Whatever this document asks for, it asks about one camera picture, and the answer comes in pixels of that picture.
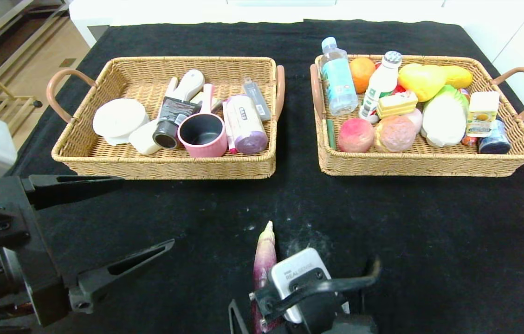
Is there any clear water bottle blue label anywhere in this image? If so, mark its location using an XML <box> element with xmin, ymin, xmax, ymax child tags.
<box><xmin>321</xmin><ymin>37</ymin><xmax>360</xmax><ymax>116</ymax></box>

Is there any pink bun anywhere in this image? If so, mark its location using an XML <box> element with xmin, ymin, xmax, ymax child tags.
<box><xmin>374</xmin><ymin>115</ymin><xmax>417</xmax><ymax>153</ymax></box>

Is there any white purple bag roll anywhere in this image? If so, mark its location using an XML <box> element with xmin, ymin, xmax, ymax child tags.
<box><xmin>225</xmin><ymin>94</ymin><xmax>268</xmax><ymax>154</ymax></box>

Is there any wicker basket with household items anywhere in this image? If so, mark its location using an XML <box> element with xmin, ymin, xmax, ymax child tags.
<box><xmin>46</xmin><ymin>56</ymin><xmax>286</xmax><ymax>180</ymax></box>

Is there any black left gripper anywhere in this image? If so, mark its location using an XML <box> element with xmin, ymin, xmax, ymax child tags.
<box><xmin>0</xmin><ymin>174</ymin><xmax>176</xmax><ymax>328</ymax></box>

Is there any white marker red cap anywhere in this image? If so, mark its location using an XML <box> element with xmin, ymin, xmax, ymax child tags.
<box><xmin>222</xmin><ymin>102</ymin><xmax>238</xmax><ymax>155</ymax></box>

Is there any small orange-red can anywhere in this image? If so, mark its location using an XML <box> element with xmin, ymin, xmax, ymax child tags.
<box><xmin>458</xmin><ymin>88</ymin><xmax>479</xmax><ymax>148</ymax></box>

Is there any white milk drink bottle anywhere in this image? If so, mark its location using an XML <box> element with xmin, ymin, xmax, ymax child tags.
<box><xmin>359</xmin><ymin>51</ymin><xmax>403</xmax><ymax>124</ymax></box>

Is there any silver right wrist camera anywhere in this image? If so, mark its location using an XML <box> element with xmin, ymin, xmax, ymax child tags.
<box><xmin>270</xmin><ymin>247</ymin><xmax>351</xmax><ymax>324</ymax></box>

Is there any pink toy peach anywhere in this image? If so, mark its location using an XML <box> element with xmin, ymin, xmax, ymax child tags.
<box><xmin>337</xmin><ymin>117</ymin><xmax>375</xmax><ymax>153</ymax></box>

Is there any pink cup dark inside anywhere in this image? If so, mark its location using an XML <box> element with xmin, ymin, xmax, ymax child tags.
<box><xmin>177</xmin><ymin>83</ymin><xmax>229</xmax><ymax>159</ymax></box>

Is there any black printed squeeze tube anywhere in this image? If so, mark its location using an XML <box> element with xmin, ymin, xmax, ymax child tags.
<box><xmin>152</xmin><ymin>96</ymin><xmax>202</xmax><ymax>150</ymax></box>

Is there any white round ridged disc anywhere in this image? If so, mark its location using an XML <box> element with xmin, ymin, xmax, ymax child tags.
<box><xmin>92</xmin><ymin>98</ymin><xmax>150</xmax><ymax>147</ymax></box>

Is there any white handheld device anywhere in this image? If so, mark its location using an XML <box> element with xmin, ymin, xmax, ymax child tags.
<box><xmin>171</xmin><ymin>69</ymin><xmax>206</xmax><ymax>103</ymax></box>

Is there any black right camera cable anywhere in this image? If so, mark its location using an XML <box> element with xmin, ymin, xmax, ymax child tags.
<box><xmin>254</xmin><ymin>257</ymin><xmax>382</xmax><ymax>321</ymax></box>

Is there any red soda can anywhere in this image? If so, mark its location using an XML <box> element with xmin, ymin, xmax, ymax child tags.
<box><xmin>375</xmin><ymin>61</ymin><xmax>408</xmax><ymax>96</ymax></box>

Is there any purple toy eggplant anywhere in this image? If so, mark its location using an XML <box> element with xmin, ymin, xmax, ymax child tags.
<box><xmin>251</xmin><ymin>220</ymin><xmax>279</xmax><ymax>334</ymax></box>

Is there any orange toy fruit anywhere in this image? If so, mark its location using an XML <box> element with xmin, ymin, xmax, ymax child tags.
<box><xmin>349</xmin><ymin>57</ymin><xmax>377</xmax><ymax>94</ymax></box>

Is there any small printed cardboard box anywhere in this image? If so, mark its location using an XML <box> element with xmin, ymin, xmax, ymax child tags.
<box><xmin>191</xmin><ymin>91</ymin><xmax>223</xmax><ymax>115</ymax></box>

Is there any wooden rack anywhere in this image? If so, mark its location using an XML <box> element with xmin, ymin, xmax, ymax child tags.
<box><xmin>0</xmin><ymin>70</ymin><xmax>43</xmax><ymax>140</ymax></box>

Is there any wicker basket with food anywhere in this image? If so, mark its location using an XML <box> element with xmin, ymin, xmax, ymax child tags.
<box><xmin>310</xmin><ymin>54</ymin><xmax>524</xmax><ymax>177</ymax></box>

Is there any green white toy cabbage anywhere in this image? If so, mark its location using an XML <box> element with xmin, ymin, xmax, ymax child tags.
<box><xmin>420</xmin><ymin>85</ymin><xmax>469</xmax><ymax>148</ymax></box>

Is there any yellow toy cake slice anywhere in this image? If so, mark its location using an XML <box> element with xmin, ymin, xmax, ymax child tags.
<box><xmin>376</xmin><ymin>90</ymin><xmax>419</xmax><ymax>119</ymax></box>

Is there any white juice carton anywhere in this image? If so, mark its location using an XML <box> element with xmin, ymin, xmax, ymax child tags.
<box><xmin>466</xmin><ymin>91</ymin><xmax>500</xmax><ymax>138</ymax></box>

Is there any dark blue small jar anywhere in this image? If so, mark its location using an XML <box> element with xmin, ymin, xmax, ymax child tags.
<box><xmin>479</xmin><ymin>117</ymin><xmax>512</xmax><ymax>154</ymax></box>

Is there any white pen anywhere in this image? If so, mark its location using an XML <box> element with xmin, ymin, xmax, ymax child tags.
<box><xmin>164</xmin><ymin>77</ymin><xmax>180</xmax><ymax>101</ymax></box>

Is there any yellow toy pear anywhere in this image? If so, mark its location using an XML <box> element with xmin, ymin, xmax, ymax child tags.
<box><xmin>397</xmin><ymin>63</ymin><xmax>447</xmax><ymax>103</ymax></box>

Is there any yellow toy mango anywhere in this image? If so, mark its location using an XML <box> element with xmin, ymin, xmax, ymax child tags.
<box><xmin>442</xmin><ymin>65</ymin><xmax>473</xmax><ymax>90</ymax></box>

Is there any white soap block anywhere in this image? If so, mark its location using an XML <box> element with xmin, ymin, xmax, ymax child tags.
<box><xmin>128</xmin><ymin>119</ymin><xmax>163</xmax><ymax>156</ymax></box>

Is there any white table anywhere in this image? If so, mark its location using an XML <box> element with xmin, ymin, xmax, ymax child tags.
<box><xmin>69</xmin><ymin>0</ymin><xmax>469</xmax><ymax>47</ymax></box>

